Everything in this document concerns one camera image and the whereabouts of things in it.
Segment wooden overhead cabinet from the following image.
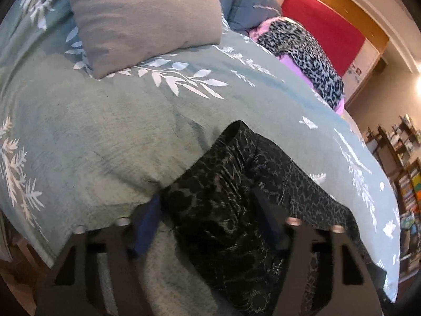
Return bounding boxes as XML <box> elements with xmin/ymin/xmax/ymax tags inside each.
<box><xmin>298</xmin><ymin>0</ymin><xmax>390</xmax><ymax>55</ymax></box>

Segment grey pillow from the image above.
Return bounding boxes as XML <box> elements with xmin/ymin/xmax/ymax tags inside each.
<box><xmin>67</xmin><ymin>0</ymin><xmax>223</xmax><ymax>80</ymax></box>

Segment dark leopard print pants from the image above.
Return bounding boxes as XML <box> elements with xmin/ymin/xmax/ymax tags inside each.
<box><xmin>159</xmin><ymin>121</ymin><xmax>375</xmax><ymax>316</ymax></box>

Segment small blue-grey cushion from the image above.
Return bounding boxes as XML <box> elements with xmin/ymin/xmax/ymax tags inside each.
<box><xmin>215</xmin><ymin>0</ymin><xmax>237</xmax><ymax>20</ymax></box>

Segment red padded headboard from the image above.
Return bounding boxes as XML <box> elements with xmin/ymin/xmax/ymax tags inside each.
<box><xmin>281</xmin><ymin>0</ymin><xmax>366</xmax><ymax>78</ymax></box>

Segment white wardrobe door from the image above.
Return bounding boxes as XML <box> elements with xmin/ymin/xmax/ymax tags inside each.
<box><xmin>344</xmin><ymin>39</ymin><xmax>384</xmax><ymax>104</ymax></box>

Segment large blue-grey cushion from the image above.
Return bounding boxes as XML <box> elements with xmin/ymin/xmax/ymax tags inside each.
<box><xmin>227</xmin><ymin>0</ymin><xmax>283</xmax><ymax>33</ymax></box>

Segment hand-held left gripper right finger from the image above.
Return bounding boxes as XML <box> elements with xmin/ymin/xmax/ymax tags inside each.
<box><xmin>252</xmin><ymin>187</ymin><xmax>385</xmax><ymax>316</ymax></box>

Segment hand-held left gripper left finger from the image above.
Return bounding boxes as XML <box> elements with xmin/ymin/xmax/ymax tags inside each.
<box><xmin>34</xmin><ymin>194</ymin><xmax>165</xmax><ymax>316</ymax></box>

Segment grey-green leaf print duvet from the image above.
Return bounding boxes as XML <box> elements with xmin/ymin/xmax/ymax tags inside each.
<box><xmin>0</xmin><ymin>0</ymin><xmax>402</xmax><ymax>316</ymax></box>

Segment wooden bookshelf with books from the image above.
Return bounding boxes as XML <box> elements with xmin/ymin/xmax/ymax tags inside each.
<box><xmin>365</xmin><ymin>113</ymin><xmax>421</xmax><ymax>270</ymax></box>

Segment leopard print blanket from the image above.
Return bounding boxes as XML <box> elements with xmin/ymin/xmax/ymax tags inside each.
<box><xmin>256</xmin><ymin>18</ymin><xmax>345</xmax><ymax>109</ymax></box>

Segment pink blanket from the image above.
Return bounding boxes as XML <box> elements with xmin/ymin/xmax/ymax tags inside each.
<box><xmin>248</xmin><ymin>16</ymin><xmax>346</xmax><ymax>114</ymax></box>

